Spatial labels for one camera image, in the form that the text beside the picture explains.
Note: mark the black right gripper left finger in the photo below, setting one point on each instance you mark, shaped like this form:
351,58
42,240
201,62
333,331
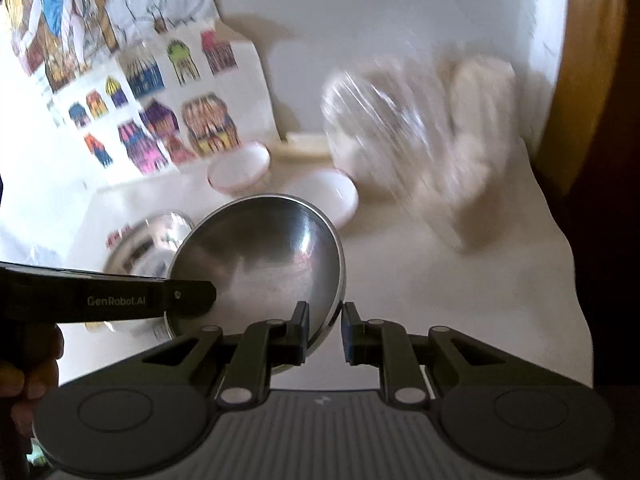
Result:
264,346

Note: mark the person's left hand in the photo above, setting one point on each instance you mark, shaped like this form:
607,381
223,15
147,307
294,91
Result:
29,369

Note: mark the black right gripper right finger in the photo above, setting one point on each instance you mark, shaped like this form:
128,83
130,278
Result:
386,346

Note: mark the clear bag of white rolls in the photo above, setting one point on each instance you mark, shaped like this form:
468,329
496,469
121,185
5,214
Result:
436,134

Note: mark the white cartoon duck tablecloth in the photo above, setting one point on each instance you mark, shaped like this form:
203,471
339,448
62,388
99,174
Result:
517,293

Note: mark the white red-rimmed bowl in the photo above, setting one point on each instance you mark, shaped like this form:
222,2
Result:
240,171
329,190

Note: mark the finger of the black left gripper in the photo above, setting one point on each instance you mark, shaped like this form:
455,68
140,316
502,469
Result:
188,299

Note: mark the cream rolled stick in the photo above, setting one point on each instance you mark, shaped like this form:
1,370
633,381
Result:
302,146

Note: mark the paper with coloured houses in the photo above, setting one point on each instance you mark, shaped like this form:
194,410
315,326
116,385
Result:
176,99

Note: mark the small matte steel bowl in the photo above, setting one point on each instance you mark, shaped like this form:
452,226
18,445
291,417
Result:
264,253

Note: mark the large deep steel bowl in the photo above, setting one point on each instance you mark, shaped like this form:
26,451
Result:
148,248

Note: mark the brown wooden frame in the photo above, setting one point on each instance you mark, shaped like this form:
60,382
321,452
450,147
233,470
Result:
594,33

